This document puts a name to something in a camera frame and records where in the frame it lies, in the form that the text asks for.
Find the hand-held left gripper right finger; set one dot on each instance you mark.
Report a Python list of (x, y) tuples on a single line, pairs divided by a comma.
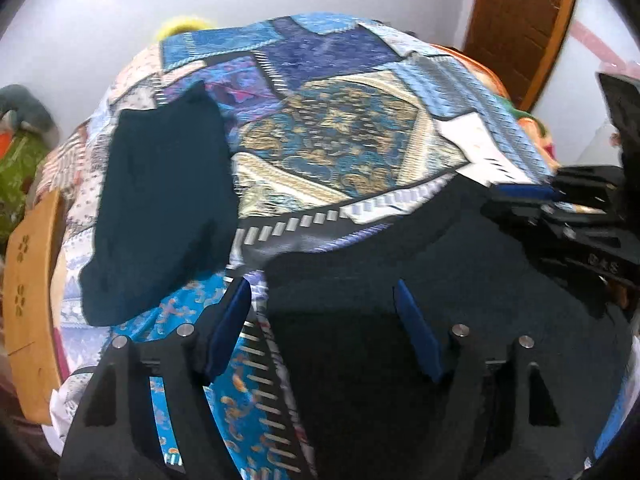
[(417, 332)]

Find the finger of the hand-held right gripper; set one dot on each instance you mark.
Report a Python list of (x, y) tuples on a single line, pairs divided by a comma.
[(530, 222), (525, 192)]

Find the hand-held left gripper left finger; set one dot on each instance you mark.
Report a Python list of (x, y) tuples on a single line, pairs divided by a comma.
[(227, 332)]

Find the black pants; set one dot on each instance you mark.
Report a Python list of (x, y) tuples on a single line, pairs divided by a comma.
[(350, 285)]

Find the brown wooden door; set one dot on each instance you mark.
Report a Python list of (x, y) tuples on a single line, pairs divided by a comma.
[(520, 25)]

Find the white decorated panel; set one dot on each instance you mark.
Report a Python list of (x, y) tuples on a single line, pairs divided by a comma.
[(607, 35)]

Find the white bed sheet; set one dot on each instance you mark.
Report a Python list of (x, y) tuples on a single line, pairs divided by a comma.
[(57, 410)]

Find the bamboo lap desk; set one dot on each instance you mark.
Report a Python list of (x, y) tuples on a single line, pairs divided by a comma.
[(30, 310)]

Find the patchwork printed blanket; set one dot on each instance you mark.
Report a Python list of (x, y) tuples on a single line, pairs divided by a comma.
[(325, 135)]

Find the striped orange cloth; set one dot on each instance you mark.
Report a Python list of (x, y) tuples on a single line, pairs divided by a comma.
[(62, 160)]

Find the green fabric basket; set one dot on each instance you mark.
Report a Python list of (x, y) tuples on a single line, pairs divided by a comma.
[(15, 180)]

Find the orange box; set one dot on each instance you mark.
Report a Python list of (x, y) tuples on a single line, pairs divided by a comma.
[(4, 144)]

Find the grey plush toy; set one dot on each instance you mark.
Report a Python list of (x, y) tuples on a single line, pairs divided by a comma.
[(25, 110)]

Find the yellow foam tube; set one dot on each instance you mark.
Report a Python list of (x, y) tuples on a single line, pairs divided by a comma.
[(182, 26)]

